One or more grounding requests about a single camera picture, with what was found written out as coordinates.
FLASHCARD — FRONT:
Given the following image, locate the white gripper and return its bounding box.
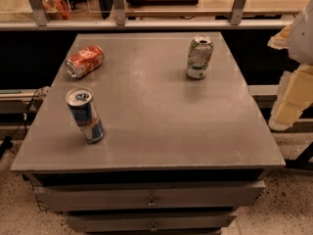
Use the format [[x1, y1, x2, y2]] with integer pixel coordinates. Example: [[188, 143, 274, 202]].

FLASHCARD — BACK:
[[267, 0, 313, 131]]

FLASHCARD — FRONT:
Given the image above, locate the green white 7up can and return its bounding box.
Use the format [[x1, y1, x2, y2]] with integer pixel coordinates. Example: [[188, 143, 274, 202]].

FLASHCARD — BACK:
[[187, 35, 213, 79]]

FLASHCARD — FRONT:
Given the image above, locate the orange soda can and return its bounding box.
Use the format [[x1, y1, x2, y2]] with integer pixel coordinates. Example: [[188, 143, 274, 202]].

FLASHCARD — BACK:
[[65, 45, 105, 78]]

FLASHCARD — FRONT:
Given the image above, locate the blue silver redbull can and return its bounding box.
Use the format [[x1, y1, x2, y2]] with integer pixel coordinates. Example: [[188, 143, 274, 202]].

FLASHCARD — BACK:
[[66, 87, 105, 144]]

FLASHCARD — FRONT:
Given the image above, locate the grey drawer cabinet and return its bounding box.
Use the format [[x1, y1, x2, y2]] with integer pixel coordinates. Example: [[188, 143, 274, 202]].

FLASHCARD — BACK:
[[13, 33, 284, 235]]

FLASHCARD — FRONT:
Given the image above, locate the upper grey drawer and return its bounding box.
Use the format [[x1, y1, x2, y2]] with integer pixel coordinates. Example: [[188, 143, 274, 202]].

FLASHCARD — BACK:
[[34, 180, 265, 212]]

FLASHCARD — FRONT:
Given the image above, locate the grey drawer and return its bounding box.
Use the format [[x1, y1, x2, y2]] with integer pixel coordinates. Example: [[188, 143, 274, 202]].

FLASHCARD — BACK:
[[67, 211, 236, 233], [34, 180, 265, 212]]

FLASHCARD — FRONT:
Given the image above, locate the lower grey drawer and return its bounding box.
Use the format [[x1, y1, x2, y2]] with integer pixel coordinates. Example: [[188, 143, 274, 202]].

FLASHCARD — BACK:
[[67, 211, 236, 233]]

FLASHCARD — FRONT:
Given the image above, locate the orange snack bag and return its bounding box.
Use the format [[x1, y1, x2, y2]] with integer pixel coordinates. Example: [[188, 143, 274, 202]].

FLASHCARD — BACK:
[[41, 0, 70, 20]]

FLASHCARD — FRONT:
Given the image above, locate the metal railing frame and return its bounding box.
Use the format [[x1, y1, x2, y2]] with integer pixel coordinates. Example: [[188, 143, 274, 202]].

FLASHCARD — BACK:
[[0, 0, 295, 30]]

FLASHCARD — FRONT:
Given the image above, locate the black cable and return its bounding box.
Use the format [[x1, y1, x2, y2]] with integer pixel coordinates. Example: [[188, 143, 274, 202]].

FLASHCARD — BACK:
[[0, 89, 40, 160]]

